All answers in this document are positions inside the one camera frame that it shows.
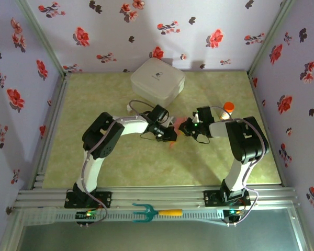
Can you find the grooved aluminium side rail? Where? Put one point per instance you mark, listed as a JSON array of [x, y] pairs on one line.
[[51, 130]]

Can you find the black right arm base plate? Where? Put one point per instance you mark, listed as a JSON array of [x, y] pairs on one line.
[[210, 197]]

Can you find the thin aluminium side rail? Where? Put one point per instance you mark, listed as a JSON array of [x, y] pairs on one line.
[[268, 130]]

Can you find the wide aluminium frame rail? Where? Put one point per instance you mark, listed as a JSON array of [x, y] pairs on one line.
[[157, 196]]

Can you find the white square plastic box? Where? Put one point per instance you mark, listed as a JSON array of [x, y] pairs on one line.
[[157, 81]]

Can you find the pink paper sheet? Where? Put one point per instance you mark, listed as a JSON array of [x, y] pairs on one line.
[[178, 121]]

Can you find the aluminium frame post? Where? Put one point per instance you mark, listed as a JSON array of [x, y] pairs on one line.
[[270, 34], [40, 34]]

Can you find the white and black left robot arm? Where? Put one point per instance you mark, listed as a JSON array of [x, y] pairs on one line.
[[102, 138]]

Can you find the orange capped bottle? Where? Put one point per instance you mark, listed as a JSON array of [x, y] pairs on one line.
[[229, 105]]

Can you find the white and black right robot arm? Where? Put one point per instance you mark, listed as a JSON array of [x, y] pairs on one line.
[[247, 141]]

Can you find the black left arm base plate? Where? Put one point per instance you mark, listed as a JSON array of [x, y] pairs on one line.
[[104, 196]]

